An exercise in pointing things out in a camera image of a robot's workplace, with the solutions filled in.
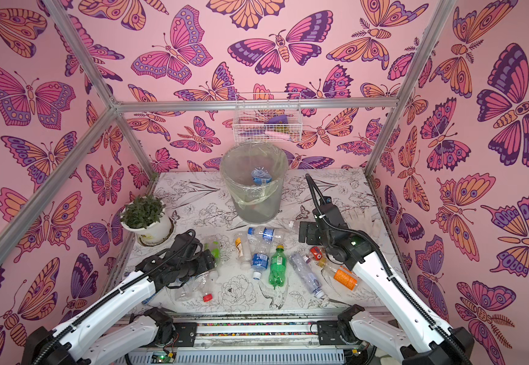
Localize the long clear bottle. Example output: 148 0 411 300
289 252 327 299

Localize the clear bottle blue label large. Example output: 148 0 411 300
251 167 273 186

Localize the potted green plant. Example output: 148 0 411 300
120 195 175 246

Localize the orange label bottle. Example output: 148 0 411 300
317 258 358 291

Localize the light green label bottle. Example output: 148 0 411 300
205 241 220 266

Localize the small red can bottle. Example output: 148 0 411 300
308 246 323 261

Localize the clear bottle red cap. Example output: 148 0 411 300
177 271 219 303

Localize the grey mesh waste bin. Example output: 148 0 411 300
220 142 289 224

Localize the white wire wall basket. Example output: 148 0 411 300
231 92 303 143

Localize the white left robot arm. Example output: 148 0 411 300
21 229 216 364

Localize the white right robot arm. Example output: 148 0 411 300
298 204 474 364

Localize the white work glove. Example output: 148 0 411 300
360 208 389 247

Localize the far blue label bottle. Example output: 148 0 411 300
248 226 290 244

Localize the green plastic bottle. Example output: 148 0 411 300
269 245 287 288

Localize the yellow label small bottle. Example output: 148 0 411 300
234 232 252 269

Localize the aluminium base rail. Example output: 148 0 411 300
114 311 380 364

